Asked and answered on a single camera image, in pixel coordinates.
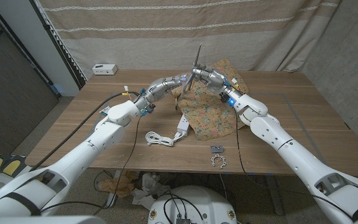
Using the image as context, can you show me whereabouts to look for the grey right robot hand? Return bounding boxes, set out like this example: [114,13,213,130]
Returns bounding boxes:
[191,63,242,105]

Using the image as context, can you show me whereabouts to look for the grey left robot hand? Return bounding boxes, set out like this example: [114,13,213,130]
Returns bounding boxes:
[134,73,188,110]

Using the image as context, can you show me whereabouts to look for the grey yellow scissors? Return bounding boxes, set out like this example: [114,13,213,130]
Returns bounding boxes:
[182,42,203,93]

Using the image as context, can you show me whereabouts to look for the floral patterned cloth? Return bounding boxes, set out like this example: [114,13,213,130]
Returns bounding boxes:
[165,57,250,141]

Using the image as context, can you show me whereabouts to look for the crumpled white paper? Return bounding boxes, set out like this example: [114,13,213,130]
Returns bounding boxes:
[131,172,172,211]

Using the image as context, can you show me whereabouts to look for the crumpled brown paper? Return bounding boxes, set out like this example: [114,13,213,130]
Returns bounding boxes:
[97,170,139,198]

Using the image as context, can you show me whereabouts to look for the white power strip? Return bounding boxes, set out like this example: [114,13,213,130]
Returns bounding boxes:
[177,114,191,138]

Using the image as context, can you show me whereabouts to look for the beige striped curtain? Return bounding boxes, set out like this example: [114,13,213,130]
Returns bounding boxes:
[37,0,343,80]

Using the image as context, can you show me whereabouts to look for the white outlet box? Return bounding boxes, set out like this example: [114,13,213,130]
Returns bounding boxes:
[92,63,118,76]

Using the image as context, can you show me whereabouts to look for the white table leg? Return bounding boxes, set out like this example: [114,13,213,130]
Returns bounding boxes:
[106,170,121,208]

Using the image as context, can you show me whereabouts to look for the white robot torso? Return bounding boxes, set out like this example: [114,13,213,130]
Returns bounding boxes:
[147,185,238,224]

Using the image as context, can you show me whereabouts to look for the grey fabric curtain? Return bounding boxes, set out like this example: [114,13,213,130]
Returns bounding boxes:
[278,0,358,150]

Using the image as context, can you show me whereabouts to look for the dark grey door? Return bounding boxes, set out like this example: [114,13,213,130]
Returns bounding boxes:
[0,0,60,156]

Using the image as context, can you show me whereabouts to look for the white coiled power cord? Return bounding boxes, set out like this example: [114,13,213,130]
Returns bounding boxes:
[144,130,180,147]

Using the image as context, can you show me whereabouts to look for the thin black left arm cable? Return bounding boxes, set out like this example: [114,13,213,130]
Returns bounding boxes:
[40,114,142,216]

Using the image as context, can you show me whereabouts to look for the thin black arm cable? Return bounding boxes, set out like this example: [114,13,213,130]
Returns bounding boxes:
[234,113,354,222]
[40,114,142,216]

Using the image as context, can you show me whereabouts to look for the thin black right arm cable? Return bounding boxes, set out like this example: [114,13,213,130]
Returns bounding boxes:
[234,113,354,222]

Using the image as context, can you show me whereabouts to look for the metal ring bracket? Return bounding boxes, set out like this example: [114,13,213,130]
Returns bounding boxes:
[211,154,227,169]

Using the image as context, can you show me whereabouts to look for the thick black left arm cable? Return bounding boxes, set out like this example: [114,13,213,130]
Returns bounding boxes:
[29,91,140,172]

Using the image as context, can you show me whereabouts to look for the black frame with zigzag trim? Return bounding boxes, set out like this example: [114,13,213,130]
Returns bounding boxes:
[29,0,88,90]

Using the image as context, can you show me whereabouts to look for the black looped torso cable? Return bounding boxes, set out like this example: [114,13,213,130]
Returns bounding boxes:
[163,191,205,224]

